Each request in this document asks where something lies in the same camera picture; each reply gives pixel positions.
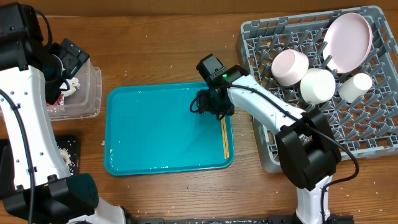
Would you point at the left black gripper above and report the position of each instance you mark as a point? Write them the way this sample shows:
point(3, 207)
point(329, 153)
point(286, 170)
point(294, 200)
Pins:
point(74, 56)

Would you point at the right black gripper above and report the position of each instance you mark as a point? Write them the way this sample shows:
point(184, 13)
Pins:
point(204, 104)

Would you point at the wooden chopstick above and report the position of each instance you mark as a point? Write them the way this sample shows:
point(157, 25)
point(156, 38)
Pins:
point(227, 137)

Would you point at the white tissue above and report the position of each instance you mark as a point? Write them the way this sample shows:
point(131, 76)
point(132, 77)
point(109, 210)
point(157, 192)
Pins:
point(72, 86)

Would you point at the small pink saucer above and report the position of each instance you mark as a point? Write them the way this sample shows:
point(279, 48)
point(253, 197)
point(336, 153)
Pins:
point(289, 67)

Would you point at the rice and food scraps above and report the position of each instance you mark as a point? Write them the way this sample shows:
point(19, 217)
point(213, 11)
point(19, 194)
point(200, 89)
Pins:
point(70, 154)

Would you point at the white round bowl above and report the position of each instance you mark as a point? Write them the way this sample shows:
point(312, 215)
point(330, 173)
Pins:
point(317, 86)

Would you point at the white paper cup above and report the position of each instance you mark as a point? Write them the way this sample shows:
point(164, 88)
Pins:
point(355, 87)

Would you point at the large pink plate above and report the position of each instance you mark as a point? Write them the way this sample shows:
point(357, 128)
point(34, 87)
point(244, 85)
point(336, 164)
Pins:
point(348, 42)

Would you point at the red snack wrapper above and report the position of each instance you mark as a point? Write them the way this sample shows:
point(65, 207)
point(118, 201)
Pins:
point(59, 101)

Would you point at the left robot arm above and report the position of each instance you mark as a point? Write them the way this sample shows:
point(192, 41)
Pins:
point(45, 190)

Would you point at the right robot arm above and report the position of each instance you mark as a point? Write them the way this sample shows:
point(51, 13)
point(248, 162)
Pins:
point(307, 150)

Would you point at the black waste tray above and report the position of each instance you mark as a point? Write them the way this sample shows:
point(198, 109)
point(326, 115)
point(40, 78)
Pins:
point(7, 165)

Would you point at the grey dishwasher rack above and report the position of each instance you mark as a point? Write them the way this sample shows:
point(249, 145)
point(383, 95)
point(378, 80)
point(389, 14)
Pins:
point(367, 127)

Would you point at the clear plastic bin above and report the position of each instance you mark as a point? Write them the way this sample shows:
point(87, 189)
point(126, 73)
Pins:
point(87, 99)

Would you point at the teal plastic tray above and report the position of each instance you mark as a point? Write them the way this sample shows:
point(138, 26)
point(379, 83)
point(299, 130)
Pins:
point(149, 129)

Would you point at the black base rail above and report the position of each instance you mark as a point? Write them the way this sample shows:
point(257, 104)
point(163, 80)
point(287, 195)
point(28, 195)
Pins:
point(286, 219)

